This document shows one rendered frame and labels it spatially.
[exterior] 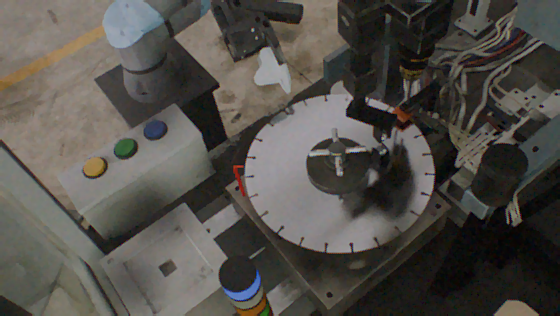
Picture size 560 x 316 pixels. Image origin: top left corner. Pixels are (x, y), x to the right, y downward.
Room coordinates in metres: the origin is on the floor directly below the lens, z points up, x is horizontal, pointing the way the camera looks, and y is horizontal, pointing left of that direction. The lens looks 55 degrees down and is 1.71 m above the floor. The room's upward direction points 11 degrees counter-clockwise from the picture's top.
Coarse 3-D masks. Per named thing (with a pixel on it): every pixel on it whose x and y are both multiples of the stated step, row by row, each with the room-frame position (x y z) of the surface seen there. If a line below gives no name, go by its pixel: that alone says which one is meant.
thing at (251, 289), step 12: (228, 264) 0.25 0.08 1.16; (240, 264) 0.24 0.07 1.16; (252, 264) 0.24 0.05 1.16; (228, 276) 0.23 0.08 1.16; (240, 276) 0.23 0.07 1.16; (252, 276) 0.23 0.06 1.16; (228, 288) 0.22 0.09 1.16; (240, 288) 0.21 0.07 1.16; (252, 288) 0.22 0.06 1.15; (240, 300) 0.21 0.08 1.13
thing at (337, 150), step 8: (336, 128) 0.53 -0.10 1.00; (336, 136) 0.51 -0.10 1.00; (336, 144) 0.49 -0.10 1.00; (344, 144) 0.49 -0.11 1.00; (312, 152) 0.49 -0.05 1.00; (320, 152) 0.49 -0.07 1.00; (328, 152) 0.48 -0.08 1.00; (336, 152) 0.48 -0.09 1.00; (344, 152) 0.48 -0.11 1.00; (336, 160) 0.47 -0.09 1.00
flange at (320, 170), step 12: (324, 144) 0.53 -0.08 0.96; (348, 144) 0.52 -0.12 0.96; (360, 144) 0.51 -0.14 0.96; (312, 156) 0.51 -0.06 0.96; (324, 156) 0.50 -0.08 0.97; (348, 156) 0.48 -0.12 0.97; (360, 156) 0.49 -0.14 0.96; (312, 168) 0.48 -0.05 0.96; (324, 168) 0.48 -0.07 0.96; (336, 168) 0.47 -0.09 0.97; (348, 168) 0.47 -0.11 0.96; (360, 168) 0.47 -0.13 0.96; (312, 180) 0.46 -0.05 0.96; (324, 180) 0.45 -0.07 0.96; (336, 180) 0.45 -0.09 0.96; (348, 180) 0.45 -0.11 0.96; (360, 180) 0.44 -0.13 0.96; (336, 192) 0.43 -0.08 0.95
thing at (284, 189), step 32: (320, 96) 0.65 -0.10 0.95; (288, 128) 0.59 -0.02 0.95; (320, 128) 0.57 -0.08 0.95; (352, 128) 0.56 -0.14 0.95; (416, 128) 0.53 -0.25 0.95; (256, 160) 0.53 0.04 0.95; (288, 160) 0.52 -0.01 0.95; (384, 160) 0.48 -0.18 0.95; (416, 160) 0.47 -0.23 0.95; (256, 192) 0.46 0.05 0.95; (288, 192) 0.45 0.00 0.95; (320, 192) 0.44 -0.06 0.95; (352, 192) 0.43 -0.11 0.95; (384, 192) 0.42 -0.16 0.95; (416, 192) 0.40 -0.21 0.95; (288, 224) 0.39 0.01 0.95; (320, 224) 0.38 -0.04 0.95; (352, 224) 0.37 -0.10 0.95; (384, 224) 0.36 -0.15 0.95
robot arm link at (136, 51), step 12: (120, 0) 1.02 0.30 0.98; (108, 12) 1.00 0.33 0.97; (120, 12) 0.98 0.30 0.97; (108, 24) 0.96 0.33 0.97; (120, 24) 0.95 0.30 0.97; (168, 24) 0.98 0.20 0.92; (108, 36) 0.95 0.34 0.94; (120, 36) 0.93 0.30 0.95; (132, 36) 0.93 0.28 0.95; (144, 36) 0.93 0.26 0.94; (156, 36) 0.95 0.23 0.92; (168, 36) 0.97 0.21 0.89; (120, 48) 0.93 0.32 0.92; (132, 48) 0.92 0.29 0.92; (144, 48) 0.93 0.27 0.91; (156, 48) 0.95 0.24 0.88; (120, 60) 0.95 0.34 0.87; (132, 60) 0.92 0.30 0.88; (144, 60) 0.93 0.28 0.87; (156, 60) 0.94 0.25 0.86
